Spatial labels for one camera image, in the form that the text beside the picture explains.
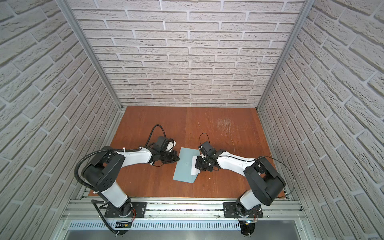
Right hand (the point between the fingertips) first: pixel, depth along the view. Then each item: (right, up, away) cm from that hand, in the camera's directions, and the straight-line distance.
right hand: (196, 166), depth 86 cm
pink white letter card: (-1, -2, -1) cm, 3 cm away
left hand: (-10, +4, +5) cm, 12 cm away
